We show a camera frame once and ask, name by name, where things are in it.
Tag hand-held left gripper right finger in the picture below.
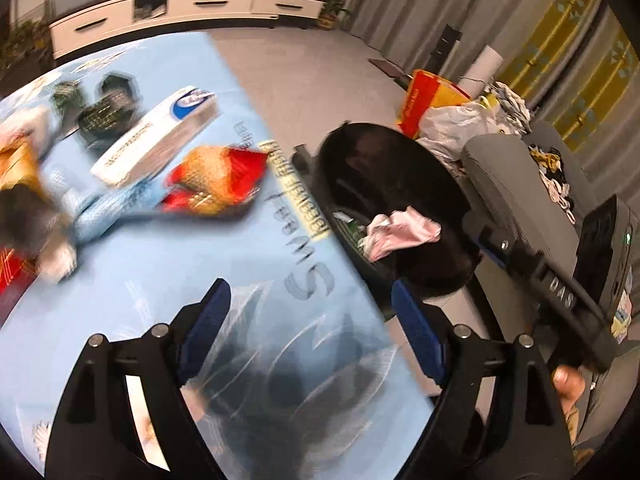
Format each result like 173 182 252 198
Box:
391 280 576 480

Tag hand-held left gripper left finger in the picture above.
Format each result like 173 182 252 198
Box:
45 277 233 480

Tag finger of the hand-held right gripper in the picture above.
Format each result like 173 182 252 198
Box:
462 210 546 286

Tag black trash bin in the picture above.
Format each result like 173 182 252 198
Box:
299 121 485 322

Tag white blue medicine box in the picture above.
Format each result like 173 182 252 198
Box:
90 85 221 189

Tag person's right hand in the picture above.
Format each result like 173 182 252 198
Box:
552 365 588 445

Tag blue printed tablecloth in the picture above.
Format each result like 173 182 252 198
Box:
0 32 437 480

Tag grey sofa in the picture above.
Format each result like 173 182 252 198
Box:
460 120 622 312

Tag black yellow clothes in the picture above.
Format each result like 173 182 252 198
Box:
530 144 577 222

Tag pink white plastic bag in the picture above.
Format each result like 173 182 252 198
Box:
357 206 443 262

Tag green wrapper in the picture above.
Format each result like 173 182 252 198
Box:
334 211 369 252

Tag large white plastic bag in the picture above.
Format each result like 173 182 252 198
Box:
417 97 502 162

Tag red orange snack packet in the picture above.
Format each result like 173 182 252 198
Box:
160 145 271 218

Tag light blue patterned packet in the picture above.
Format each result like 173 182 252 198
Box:
70 185 167 242

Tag pile of light clothes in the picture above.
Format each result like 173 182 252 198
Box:
485 80 537 136

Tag red yellow shopping bag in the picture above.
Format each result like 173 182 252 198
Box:
397 70 482 139

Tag white paper roll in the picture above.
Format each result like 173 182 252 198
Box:
460 45 504 97

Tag yellow patterned curtain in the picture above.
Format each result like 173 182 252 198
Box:
500 0 640 162

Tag black tower speaker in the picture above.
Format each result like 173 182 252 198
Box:
430 24 464 69

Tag dark red door mat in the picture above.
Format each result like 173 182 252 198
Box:
370 57 407 77

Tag dark green packet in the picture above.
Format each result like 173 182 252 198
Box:
77 74 142 147
50 80 85 112

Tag orange brown packet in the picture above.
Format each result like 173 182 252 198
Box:
0 137 42 192

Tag grey curtain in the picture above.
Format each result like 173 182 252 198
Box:
350 0 581 92

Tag small potted plant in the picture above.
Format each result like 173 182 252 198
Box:
317 0 352 31

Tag white TV cabinet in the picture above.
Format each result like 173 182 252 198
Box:
47 0 327 59

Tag leafy potted plant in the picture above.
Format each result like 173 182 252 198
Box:
0 20 54 72

